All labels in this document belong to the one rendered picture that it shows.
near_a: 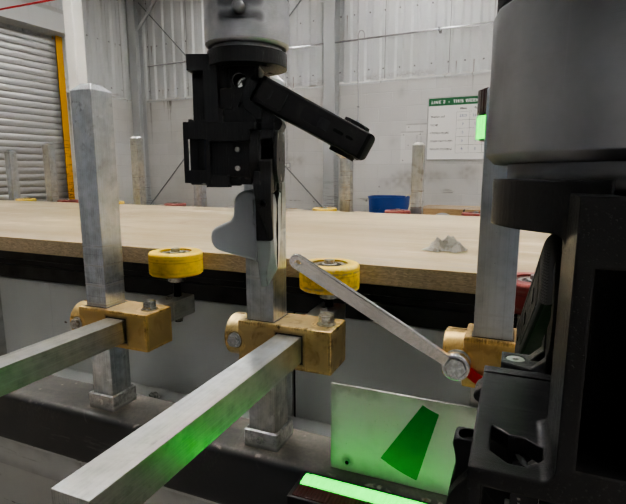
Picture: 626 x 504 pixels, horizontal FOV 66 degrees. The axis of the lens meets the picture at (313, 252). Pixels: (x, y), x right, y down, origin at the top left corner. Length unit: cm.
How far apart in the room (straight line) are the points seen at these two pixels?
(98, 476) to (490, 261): 36
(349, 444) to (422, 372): 23
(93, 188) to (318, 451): 43
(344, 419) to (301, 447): 9
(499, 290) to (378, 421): 19
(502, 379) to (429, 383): 60
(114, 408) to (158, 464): 39
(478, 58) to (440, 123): 102
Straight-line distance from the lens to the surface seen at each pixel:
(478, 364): 50
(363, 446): 56
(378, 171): 806
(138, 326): 66
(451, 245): 81
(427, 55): 805
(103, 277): 70
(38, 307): 118
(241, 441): 64
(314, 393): 83
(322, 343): 53
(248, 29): 44
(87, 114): 69
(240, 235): 45
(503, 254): 48
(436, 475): 56
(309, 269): 45
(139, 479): 35
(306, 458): 60
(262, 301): 55
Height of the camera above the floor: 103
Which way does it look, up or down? 10 degrees down
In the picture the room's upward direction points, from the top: straight up
